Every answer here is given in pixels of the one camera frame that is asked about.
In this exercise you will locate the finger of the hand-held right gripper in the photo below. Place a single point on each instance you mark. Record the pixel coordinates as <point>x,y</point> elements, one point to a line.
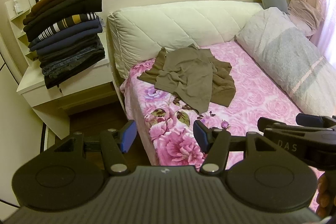
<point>267,122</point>
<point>309,120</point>

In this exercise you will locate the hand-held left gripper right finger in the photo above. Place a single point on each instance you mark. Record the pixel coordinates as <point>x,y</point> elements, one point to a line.
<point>200,136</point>

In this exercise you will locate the stack of folded clothes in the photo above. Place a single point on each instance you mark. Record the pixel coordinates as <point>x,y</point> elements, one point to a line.
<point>65,35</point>

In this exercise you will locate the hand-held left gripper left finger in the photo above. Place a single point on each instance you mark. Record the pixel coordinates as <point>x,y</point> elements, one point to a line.
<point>128,137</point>

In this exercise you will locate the white dressing table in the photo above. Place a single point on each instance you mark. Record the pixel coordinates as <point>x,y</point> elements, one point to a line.
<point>65,98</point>

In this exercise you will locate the olive pants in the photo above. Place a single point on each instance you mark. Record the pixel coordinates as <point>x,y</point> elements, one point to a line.
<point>223,85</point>

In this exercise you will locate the olive shirt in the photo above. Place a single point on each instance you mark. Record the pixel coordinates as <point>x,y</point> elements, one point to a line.
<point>189,77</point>

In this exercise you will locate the white quilted headboard cushion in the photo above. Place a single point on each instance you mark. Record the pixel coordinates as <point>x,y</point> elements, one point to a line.
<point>170,22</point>

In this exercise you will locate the white tissue box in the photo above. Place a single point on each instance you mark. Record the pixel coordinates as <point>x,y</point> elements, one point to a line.
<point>17,5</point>

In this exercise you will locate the person's right hand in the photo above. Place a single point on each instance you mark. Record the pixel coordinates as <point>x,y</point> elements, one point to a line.
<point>324,196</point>

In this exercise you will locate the pink floral blanket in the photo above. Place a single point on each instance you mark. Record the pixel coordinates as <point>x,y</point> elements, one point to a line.
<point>252,98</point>

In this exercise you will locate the mauve pillow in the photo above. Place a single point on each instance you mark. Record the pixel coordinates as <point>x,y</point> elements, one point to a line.
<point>304,12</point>

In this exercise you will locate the grey striped folded quilt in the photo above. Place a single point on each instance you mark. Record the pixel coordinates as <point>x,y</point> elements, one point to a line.
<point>283,50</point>

